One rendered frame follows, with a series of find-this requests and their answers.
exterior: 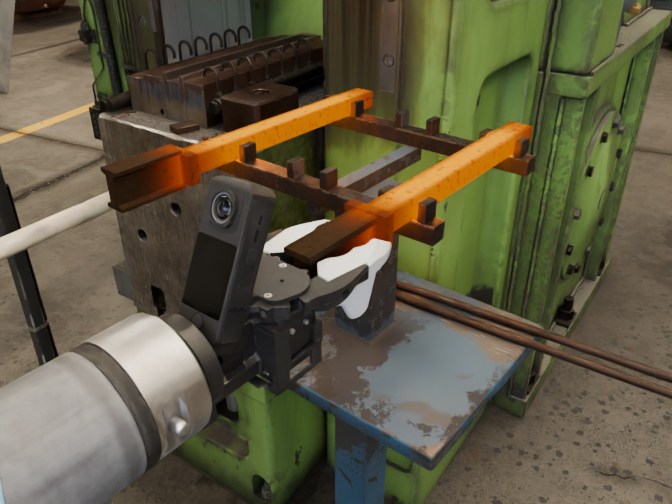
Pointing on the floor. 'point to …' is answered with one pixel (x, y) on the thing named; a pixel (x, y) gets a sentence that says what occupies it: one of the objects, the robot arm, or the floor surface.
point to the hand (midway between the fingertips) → (353, 232)
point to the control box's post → (24, 281)
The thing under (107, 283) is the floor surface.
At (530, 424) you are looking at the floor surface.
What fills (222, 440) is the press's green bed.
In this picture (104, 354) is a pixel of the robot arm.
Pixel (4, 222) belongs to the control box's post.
